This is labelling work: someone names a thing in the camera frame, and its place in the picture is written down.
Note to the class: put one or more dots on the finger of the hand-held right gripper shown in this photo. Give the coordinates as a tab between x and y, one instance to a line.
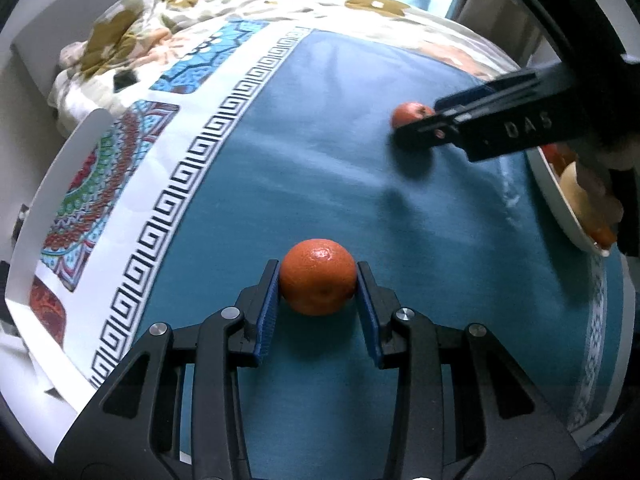
480	92
430	132

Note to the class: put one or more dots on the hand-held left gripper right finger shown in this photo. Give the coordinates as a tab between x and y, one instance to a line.
369	315

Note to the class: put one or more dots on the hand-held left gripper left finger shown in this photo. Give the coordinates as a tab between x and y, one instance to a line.
266	312

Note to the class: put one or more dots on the small red fruit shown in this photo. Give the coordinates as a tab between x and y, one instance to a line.
411	114

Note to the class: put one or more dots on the red cherry tomato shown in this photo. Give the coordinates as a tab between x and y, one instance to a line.
556	152

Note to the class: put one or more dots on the small tangerine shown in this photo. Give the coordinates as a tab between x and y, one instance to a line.
318	277

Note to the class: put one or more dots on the cream ceramic bowl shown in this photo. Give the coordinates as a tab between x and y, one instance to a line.
562	210

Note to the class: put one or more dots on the large orange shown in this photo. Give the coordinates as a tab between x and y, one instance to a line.
601	235

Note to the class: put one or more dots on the person's right hand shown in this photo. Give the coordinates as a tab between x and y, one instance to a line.
597	195

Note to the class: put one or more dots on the teal patterned tablecloth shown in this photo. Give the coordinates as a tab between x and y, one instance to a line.
325	170

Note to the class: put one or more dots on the black phone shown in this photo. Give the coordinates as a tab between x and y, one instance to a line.
125	80

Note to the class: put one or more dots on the floral striped duvet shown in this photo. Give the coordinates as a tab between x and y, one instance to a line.
150	15

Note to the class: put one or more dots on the grey headboard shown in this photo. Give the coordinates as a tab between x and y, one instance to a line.
40	55

